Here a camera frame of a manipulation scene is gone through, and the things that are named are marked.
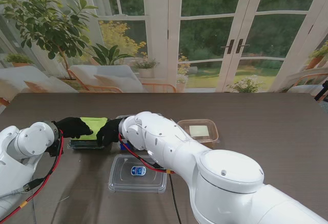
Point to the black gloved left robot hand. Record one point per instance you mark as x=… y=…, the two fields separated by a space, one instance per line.
x=73 y=127

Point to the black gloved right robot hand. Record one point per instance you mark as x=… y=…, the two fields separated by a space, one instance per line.
x=110 y=131

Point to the clear lid with green sheet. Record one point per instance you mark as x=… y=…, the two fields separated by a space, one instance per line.
x=94 y=124

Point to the black plastic food tray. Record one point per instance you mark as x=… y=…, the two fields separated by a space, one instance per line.
x=84 y=145

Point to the clear lid with white label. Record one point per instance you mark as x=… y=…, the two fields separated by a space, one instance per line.
x=200 y=130

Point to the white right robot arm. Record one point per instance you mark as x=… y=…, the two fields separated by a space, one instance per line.
x=217 y=178

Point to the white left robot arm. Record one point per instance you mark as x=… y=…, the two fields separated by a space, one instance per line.
x=18 y=154

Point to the clear container with blue clips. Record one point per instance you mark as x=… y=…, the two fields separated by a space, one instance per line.
x=125 y=146

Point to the clear lid with blue sticker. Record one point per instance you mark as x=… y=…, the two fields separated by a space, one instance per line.
x=125 y=180

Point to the black tripod stand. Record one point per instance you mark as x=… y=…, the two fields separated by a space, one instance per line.
x=323 y=90

